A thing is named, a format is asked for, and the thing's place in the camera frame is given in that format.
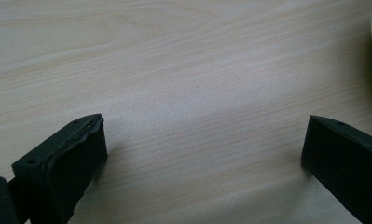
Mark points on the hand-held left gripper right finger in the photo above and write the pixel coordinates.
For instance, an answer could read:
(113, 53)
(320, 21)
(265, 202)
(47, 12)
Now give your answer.
(345, 165)

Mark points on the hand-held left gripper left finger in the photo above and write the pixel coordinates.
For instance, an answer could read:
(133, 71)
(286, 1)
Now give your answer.
(65, 165)

